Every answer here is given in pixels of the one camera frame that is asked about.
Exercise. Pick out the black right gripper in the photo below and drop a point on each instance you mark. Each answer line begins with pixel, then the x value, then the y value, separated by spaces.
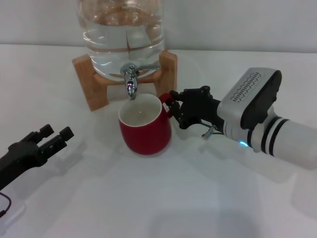
pixel 198 111

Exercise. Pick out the clear glass water dispenser jar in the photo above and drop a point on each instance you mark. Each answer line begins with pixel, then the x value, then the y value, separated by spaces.
pixel 119 44

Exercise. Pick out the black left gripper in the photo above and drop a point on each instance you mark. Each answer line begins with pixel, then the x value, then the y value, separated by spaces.
pixel 22 153

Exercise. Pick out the wooden dispenser stand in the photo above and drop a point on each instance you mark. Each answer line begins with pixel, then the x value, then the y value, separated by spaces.
pixel 168 74

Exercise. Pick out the red ceramic cup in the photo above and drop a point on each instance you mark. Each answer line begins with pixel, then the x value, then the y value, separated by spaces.
pixel 146 138

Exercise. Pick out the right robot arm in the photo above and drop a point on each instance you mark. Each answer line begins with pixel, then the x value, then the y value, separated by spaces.
pixel 292 138

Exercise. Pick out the silver black wrist camera box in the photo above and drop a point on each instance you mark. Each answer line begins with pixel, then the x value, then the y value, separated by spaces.
pixel 247 94

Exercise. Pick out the chrome faucet tap with lever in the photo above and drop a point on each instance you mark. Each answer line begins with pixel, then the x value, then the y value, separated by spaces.
pixel 130 85

